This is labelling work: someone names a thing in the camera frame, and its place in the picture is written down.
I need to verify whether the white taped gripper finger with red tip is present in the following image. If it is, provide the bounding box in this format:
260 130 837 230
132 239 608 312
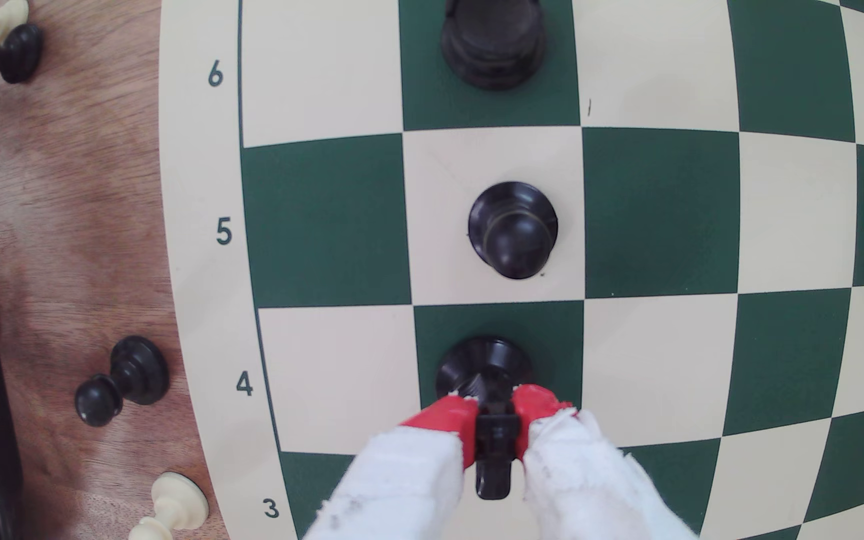
511 384 697 540
303 394 483 540

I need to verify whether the black chess knight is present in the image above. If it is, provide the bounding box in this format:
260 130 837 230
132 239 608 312
435 335 535 501

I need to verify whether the white chess pawn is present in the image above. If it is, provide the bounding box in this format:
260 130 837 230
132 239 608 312
128 471 210 540

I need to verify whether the black chess pawn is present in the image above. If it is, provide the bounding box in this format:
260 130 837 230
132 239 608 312
0 22 45 85
74 335 171 429
468 180 559 281

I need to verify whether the green cream chess board mat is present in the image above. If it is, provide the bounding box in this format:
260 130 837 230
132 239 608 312
158 0 864 540

